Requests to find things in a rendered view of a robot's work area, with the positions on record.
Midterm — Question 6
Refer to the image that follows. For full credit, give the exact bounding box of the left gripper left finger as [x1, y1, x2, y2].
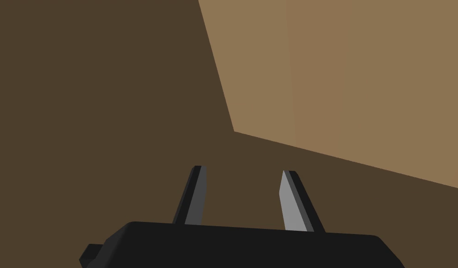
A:
[172, 165, 208, 226]

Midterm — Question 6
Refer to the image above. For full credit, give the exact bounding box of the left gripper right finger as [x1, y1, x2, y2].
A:
[278, 169, 326, 234]

